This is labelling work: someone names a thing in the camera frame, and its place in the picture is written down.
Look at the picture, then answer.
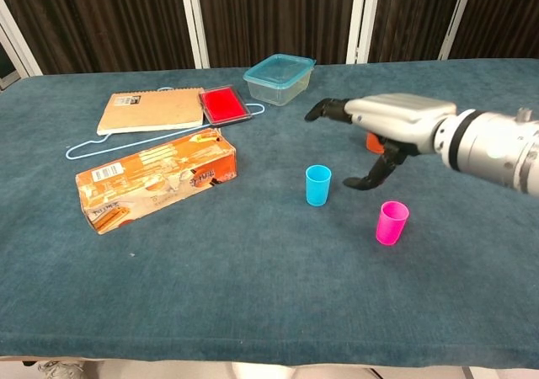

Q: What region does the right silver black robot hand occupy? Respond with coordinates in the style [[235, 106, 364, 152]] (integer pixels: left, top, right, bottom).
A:
[[304, 93, 458, 191]]

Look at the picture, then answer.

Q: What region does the light blue wire hanger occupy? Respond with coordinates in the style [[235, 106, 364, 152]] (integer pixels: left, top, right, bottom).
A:
[[65, 86, 266, 160]]

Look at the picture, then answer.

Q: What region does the red ink pad case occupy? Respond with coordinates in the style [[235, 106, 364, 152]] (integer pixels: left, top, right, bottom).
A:
[[197, 84, 254, 126]]

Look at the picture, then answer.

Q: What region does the white partition post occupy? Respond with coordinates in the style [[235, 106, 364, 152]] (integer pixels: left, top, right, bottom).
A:
[[0, 0, 44, 90], [437, 0, 478, 61], [345, 0, 382, 65], [178, 0, 211, 70]]

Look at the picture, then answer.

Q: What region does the orange plastic cup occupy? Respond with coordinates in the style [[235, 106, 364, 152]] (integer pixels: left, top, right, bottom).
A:
[[365, 132, 387, 156]]

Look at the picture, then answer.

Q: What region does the white grey sneaker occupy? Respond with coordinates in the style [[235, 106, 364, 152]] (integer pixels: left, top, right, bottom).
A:
[[37, 360, 88, 379]]

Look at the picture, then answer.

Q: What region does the pink plastic cup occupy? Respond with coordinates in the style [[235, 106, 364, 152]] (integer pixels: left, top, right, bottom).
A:
[[376, 200, 410, 247]]

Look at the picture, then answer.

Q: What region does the teal table cloth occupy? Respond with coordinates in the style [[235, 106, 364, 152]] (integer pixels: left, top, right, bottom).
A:
[[0, 57, 539, 361]]

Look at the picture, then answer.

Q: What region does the light blue plastic cup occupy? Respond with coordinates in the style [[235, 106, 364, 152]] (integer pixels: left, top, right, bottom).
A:
[[305, 164, 333, 207]]

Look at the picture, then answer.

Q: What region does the brown spiral notebook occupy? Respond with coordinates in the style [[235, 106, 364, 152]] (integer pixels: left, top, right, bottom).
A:
[[96, 86, 206, 136]]

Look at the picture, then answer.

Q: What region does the orange worn cardboard box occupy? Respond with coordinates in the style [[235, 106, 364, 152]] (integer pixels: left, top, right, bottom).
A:
[[75, 127, 238, 235]]

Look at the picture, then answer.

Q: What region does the clear container with teal lid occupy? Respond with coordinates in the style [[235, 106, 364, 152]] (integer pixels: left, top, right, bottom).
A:
[[243, 53, 317, 108]]

